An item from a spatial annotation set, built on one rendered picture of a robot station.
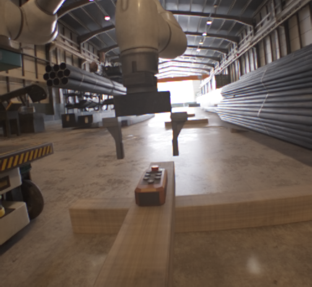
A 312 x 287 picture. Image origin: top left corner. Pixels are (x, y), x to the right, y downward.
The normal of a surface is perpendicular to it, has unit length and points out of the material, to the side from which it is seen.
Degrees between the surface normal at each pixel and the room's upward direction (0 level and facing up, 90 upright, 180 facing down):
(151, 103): 90
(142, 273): 0
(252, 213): 90
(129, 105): 90
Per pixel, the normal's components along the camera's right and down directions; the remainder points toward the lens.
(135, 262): -0.08, -0.99
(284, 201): -0.09, 0.11
